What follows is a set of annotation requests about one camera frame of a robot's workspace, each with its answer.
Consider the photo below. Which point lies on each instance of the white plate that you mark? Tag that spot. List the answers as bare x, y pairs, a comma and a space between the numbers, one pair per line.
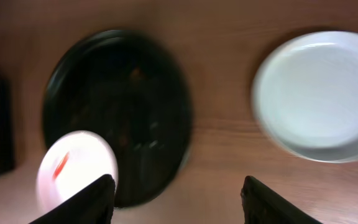
305, 96
72, 163

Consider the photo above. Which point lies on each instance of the white plate bottom front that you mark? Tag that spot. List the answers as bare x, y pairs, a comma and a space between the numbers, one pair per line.
72, 163

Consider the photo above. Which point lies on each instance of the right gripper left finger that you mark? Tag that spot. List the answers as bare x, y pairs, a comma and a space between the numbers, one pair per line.
92, 205

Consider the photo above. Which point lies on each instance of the round black serving tray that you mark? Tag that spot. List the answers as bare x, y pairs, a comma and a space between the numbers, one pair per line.
129, 90

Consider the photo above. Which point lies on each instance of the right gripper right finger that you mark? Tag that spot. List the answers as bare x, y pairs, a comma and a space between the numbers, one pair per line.
262, 205

